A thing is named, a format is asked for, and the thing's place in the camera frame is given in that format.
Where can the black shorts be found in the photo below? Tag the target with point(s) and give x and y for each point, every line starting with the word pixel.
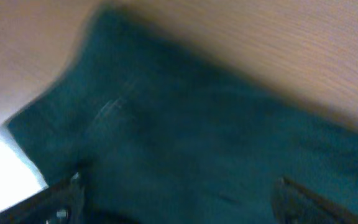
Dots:
pixel 158 135

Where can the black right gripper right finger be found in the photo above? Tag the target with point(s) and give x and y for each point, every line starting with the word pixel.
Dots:
pixel 293 203

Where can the white shirt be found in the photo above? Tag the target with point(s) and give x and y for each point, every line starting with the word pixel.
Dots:
pixel 19 177

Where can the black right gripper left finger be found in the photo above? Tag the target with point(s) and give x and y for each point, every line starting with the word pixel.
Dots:
pixel 61 203

